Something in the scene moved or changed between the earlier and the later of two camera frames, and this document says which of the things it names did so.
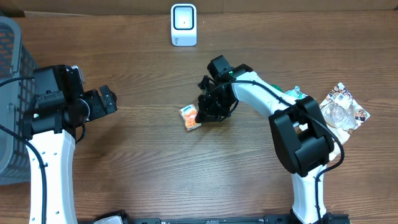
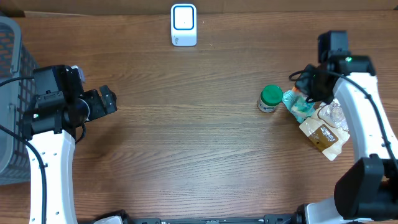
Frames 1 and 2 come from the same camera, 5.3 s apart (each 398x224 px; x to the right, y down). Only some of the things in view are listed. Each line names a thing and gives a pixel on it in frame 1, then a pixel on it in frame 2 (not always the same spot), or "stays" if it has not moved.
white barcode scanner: [183, 22] stays
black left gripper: [99, 109] stays
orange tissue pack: [189, 114] -> [295, 89]
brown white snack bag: [342, 116] stays
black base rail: [326, 218] stays
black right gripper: [208, 112] -> [302, 84]
